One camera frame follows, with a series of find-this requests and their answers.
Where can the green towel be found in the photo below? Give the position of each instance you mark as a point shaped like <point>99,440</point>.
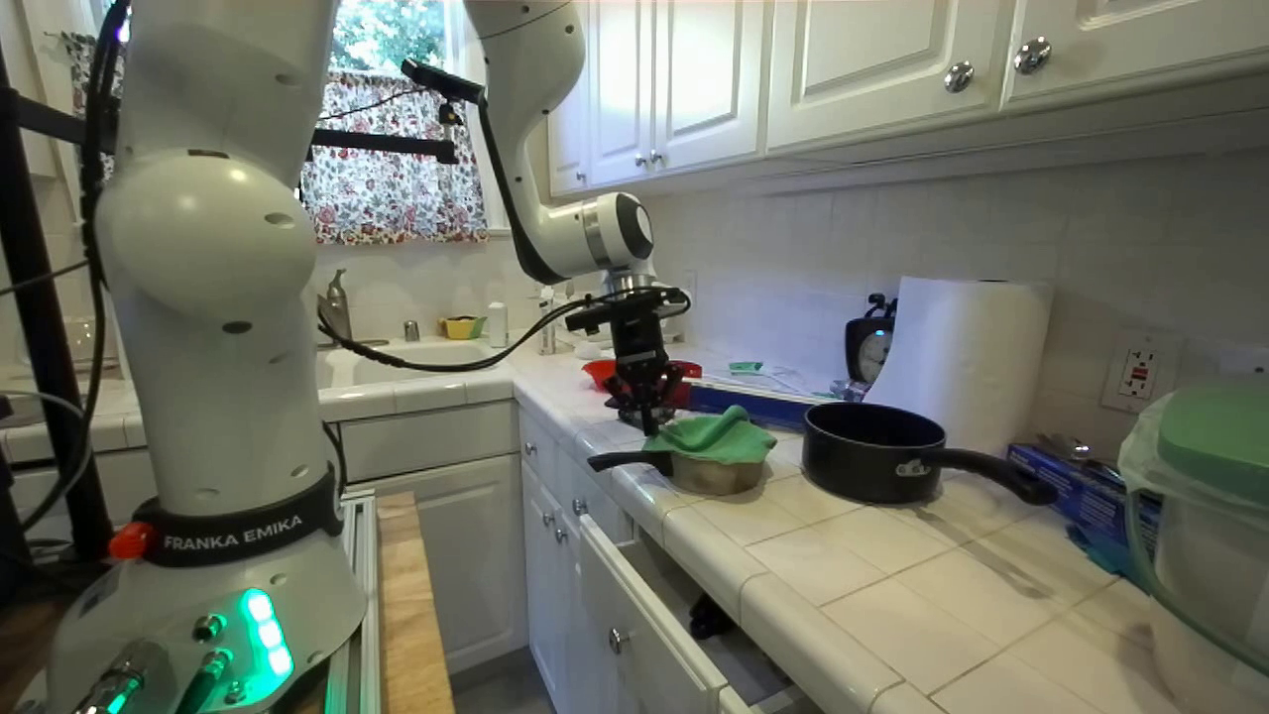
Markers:
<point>723,439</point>

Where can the white cabinets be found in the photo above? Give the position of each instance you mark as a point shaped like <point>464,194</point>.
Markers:
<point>692,84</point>
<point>501,497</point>

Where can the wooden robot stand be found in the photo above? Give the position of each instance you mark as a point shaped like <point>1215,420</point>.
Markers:
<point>414,669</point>

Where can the black kitchen scale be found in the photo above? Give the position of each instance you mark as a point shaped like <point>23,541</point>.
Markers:
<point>865,337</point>

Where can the blue foil box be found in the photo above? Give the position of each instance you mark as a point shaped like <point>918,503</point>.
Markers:
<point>1092,503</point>

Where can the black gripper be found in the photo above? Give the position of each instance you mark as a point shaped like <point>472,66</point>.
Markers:
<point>635,334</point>

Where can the white paper towel roll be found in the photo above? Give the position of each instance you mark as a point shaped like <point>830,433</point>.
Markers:
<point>964,353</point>

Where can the green lid plastic container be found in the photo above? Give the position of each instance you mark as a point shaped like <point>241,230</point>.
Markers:
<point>1200,533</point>

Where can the white upper cabinets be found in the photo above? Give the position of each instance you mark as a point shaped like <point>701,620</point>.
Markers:
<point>692,84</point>

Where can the black saucepan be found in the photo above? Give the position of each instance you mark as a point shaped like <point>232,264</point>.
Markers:
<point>877,455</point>

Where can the white lower cabinets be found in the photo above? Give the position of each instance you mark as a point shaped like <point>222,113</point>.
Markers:
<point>501,497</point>

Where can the small pan under towel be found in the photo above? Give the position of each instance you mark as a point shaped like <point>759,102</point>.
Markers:
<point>705,477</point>

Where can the wall power outlet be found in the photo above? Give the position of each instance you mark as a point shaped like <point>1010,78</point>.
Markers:
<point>1140,371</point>

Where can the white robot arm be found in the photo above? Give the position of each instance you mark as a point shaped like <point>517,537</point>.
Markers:
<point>232,575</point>

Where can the open white drawer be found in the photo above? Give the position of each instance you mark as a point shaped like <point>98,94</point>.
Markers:
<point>635,648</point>

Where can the floral window curtain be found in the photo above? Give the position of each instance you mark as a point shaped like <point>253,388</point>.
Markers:
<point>419,182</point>

